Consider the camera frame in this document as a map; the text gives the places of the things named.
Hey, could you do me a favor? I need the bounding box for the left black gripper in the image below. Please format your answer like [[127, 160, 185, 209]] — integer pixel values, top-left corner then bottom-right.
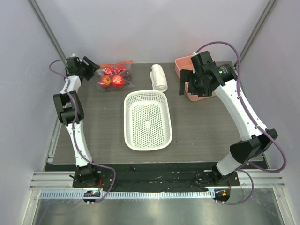
[[79, 57, 101, 81]]

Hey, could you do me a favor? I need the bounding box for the clear zip top bag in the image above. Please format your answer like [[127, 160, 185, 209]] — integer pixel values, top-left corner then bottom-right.
[[96, 60, 133, 91]]

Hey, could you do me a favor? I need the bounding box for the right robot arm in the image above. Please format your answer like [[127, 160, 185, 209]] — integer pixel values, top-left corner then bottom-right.
[[179, 51, 278, 185]]

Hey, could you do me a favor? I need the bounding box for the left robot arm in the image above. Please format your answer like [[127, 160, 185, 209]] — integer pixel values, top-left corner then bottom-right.
[[49, 54, 100, 187]]

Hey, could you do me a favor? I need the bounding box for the red fake apple right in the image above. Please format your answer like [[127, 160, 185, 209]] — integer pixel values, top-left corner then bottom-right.
[[111, 75, 125, 89]]

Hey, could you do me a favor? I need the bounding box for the pink compartment organizer tray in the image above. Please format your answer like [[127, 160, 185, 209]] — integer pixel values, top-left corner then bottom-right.
[[175, 55, 216, 102]]

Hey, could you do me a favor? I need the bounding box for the rolled white towel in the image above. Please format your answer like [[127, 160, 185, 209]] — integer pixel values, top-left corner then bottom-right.
[[150, 64, 168, 92]]

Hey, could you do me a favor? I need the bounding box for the white perforated plastic basket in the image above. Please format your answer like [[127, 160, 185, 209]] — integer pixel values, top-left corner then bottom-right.
[[123, 90, 173, 151]]

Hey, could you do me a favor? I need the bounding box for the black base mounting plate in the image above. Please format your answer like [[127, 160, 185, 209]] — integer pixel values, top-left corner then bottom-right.
[[45, 162, 240, 193]]

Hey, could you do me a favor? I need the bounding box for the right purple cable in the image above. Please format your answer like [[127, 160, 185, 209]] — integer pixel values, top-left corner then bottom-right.
[[195, 41, 288, 204]]

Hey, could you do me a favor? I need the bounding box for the purple cable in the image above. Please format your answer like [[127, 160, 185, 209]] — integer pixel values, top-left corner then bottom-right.
[[48, 59, 117, 204], [195, 41, 288, 204]]

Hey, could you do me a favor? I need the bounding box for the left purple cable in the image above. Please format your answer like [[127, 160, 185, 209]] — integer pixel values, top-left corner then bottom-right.
[[48, 59, 117, 204]]

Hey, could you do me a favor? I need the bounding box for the white slotted cable duct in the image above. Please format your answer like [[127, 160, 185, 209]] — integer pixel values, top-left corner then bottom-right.
[[39, 189, 215, 200]]

